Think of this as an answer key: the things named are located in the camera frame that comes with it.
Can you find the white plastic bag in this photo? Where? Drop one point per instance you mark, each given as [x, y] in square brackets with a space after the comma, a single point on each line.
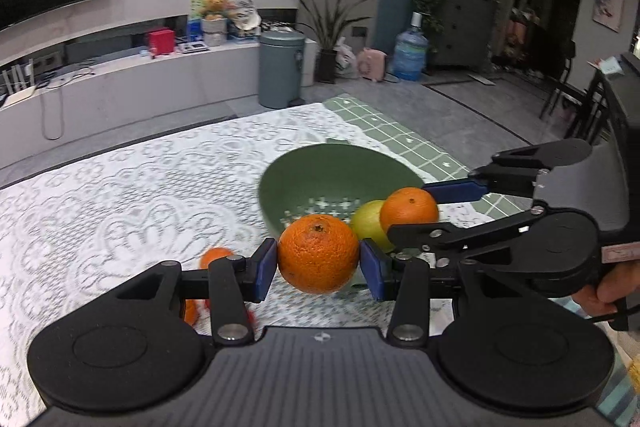
[345, 60]

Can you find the white lace tablecloth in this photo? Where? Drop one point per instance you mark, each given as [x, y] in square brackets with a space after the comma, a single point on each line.
[74, 232]

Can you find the grey-blue pedal trash can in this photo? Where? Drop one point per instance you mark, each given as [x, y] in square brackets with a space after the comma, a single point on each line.
[281, 64]

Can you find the white wifi router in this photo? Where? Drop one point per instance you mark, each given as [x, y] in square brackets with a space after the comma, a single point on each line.
[19, 81]

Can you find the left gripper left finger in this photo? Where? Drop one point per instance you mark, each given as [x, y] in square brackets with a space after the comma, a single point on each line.
[229, 284]

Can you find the framed wall picture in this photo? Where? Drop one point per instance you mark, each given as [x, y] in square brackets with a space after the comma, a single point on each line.
[608, 13]

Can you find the blue water jug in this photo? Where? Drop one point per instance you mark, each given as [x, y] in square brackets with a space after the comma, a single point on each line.
[410, 51]

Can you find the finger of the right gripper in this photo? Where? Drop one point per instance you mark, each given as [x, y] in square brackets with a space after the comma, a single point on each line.
[510, 172]
[506, 242]

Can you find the pink small heater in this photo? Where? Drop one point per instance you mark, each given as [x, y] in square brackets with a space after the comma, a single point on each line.
[371, 64]

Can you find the teddy bear in basket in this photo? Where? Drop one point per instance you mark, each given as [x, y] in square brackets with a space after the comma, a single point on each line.
[215, 21]

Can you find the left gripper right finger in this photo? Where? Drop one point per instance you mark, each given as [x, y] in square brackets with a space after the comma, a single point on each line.
[411, 284]

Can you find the dark grey drawer cabinet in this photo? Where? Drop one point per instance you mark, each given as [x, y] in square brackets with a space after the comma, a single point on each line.
[465, 35]

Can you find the red box on counter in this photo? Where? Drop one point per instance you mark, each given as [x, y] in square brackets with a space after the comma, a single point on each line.
[161, 41]

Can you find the person's right hand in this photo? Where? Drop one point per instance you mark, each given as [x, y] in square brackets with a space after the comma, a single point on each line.
[621, 282]

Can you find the yellow-green apple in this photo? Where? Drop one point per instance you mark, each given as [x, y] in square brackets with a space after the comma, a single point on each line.
[365, 222]

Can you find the green colander bowl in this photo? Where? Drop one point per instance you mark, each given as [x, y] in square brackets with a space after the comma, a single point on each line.
[332, 179]

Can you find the potted long-leaf plant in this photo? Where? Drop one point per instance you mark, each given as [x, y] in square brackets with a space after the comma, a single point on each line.
[328, 21]

